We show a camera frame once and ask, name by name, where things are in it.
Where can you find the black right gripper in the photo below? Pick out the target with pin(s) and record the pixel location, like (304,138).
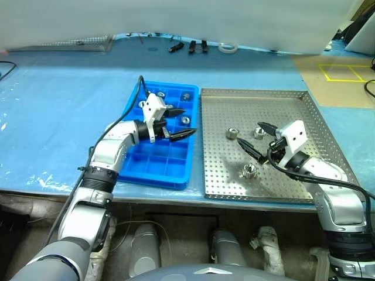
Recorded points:
(276,146)

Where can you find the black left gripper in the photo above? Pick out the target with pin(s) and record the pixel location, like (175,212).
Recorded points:
(161,128)

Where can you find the metal nut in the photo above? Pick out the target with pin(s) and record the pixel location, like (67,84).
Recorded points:
(259,133)
(231,133)

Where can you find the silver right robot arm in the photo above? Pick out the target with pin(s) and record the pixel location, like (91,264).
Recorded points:
(322,171)

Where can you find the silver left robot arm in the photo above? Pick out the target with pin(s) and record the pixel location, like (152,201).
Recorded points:
(108,152)

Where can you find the blue compartment tray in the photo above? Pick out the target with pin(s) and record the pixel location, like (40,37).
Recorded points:
(164,167)

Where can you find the perforated metal tray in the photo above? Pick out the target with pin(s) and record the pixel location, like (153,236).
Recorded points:
(263,111)

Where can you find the cardboard sheet with yellow tape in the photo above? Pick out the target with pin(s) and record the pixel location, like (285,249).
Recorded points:
(316,90)

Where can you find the black clip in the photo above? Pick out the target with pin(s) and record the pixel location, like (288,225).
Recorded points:
(175,47)
(192,46)
(204,46)

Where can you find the white tape roll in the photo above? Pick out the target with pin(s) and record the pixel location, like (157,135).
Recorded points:
(221,49)

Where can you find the white wrapped pipe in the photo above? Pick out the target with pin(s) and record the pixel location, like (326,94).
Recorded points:
(271,251)
(99,260)

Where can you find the grey rounded cylinder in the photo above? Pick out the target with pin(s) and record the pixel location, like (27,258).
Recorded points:
(145,248)
(227,248)

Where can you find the flat perforated metal sheet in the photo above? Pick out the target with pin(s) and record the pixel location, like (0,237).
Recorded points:
(73,44)

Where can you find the white leaning panel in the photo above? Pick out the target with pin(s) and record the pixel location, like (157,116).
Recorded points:
(364,41)

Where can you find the grey robot torso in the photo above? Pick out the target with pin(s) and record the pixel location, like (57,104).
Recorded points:
(205,273)

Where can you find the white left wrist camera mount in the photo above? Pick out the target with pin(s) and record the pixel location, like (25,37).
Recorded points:
(152,106)

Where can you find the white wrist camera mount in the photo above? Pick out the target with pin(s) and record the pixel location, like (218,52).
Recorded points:
(296,136)
(152,106)

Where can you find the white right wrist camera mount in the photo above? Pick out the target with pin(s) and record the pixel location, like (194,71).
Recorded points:
(296,136)

